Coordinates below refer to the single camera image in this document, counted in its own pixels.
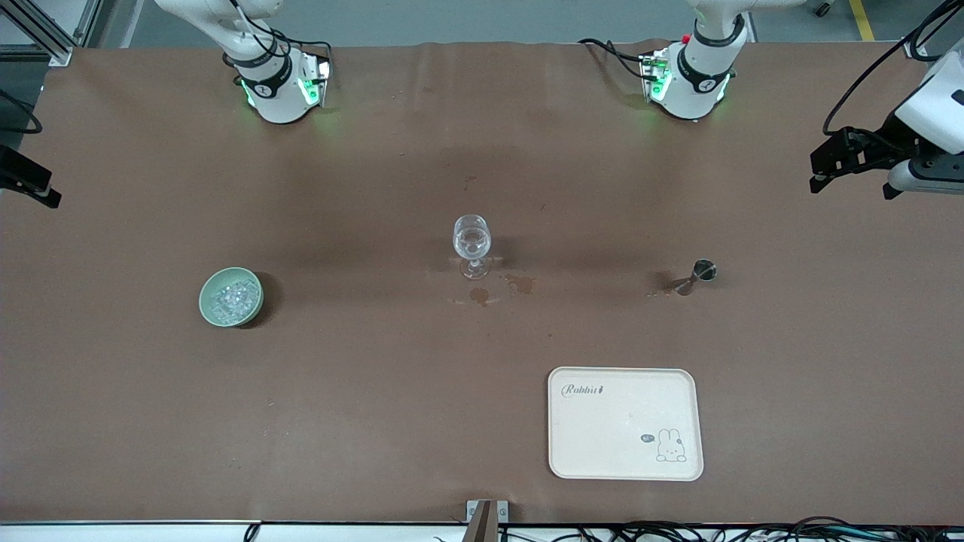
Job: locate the aluminium frame post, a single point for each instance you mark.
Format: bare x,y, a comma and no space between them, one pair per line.
45,34

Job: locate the black caster wheel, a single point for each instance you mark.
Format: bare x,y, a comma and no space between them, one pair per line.
822,7

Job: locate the clear ice cubes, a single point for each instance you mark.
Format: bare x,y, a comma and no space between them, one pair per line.
233,299

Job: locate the green ceramic bowl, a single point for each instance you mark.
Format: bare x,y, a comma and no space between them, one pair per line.
210,309

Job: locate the metal jigger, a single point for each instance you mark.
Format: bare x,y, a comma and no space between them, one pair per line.
704,269

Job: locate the cream rabbit print tray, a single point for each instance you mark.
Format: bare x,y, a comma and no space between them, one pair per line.
617,429

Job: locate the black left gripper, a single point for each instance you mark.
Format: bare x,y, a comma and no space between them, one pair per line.
883,145

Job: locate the brown table cover sheet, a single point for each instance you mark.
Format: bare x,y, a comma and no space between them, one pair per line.
376,414

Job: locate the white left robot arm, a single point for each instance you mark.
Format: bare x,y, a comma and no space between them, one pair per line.
689,102

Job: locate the clear wine glass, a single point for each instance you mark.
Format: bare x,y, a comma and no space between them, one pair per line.
472,237

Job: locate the brown vertical post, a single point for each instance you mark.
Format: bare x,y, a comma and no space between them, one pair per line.
480,528

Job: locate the grey metal bracket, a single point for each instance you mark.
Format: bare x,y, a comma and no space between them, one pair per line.
503,512

